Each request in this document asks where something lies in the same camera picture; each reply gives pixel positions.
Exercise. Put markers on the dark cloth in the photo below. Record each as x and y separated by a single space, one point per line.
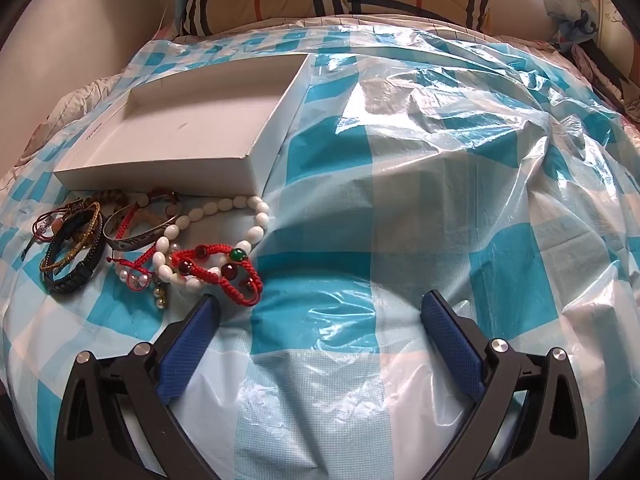
605 75

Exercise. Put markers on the white quilt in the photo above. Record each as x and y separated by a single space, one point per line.
65 105

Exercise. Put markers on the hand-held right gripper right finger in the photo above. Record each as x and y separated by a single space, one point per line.
452 345

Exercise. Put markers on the engraved silver bangle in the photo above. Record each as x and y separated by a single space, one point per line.
125 242

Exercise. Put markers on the blue patterned cloth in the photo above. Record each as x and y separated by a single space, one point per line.
575 0

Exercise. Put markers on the blue white checked plastic sheet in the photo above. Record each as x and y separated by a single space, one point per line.
400 185

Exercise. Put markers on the white cardboard box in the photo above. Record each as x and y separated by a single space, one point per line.
190 115

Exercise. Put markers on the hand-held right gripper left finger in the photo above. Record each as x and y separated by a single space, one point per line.
187 345

